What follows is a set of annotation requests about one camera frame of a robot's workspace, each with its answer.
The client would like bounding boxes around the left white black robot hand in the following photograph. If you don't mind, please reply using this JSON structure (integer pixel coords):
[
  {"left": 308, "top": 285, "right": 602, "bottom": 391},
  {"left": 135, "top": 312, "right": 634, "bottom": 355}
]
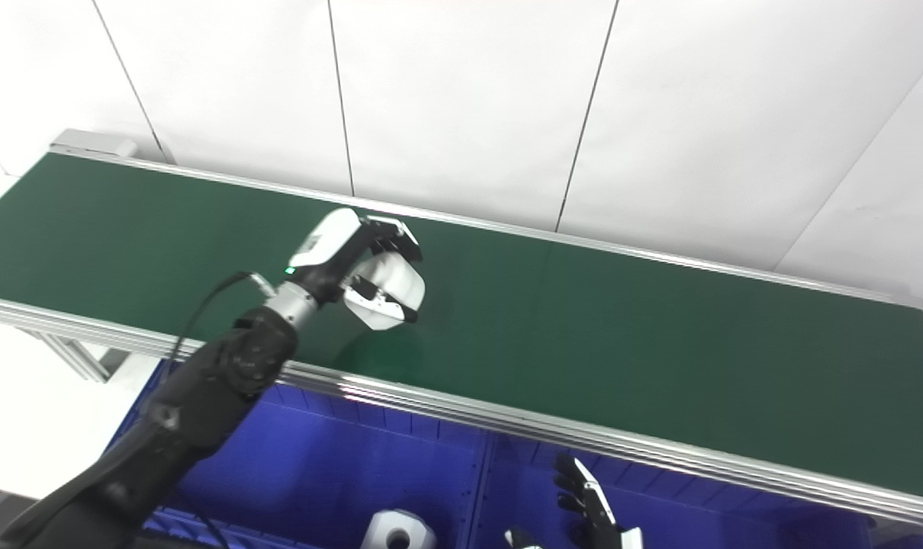
[{"left": 288, "top": 207, "right": 423, "bottom": 323}]

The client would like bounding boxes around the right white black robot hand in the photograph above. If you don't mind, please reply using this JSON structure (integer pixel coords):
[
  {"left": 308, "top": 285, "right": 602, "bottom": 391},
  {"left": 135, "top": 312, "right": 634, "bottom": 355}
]
[{"left": 505, "top": 453, "right": 645, "bottom": 549}]

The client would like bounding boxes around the white plastic block part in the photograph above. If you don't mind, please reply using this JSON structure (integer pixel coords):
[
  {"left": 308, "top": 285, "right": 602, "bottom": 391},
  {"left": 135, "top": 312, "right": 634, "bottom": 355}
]
[
  {"left": 343, "top": 251, "right": 426, "bottom": 331},
  {"left": 360, "top": 509, "right": 438, "bottom": 549}
]

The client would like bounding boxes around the blue plastic bin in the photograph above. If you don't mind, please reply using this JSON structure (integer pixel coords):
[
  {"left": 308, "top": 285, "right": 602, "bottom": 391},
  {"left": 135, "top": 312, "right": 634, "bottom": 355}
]
[
  {"left": 105, "top": 358, "right": 494, "bottom": 549},
  {"left": 468, "top": 432, "right": 876, "bottom": 549}
]

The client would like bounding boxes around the green conveyor belt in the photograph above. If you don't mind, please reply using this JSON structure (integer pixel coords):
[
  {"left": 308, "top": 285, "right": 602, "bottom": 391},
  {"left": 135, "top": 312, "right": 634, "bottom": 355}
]
[
  {"left": 0, "top": 151, "right": 923, "bottom": 502},
  {"left": 0, "top": 129, "right": 923, "bottom": 532}
]

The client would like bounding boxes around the aluminium conveyor leg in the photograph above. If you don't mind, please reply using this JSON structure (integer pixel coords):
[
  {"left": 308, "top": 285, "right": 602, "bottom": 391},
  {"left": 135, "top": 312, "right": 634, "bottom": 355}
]
[{"left": 21, "top": 329, "right": 113, "bottom": 384}]

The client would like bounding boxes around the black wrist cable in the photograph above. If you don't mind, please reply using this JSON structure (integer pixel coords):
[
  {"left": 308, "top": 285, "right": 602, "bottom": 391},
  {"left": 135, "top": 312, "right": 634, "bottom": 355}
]
[{"left": 169, "top": 271, "right": 255, "bottom": 368}]

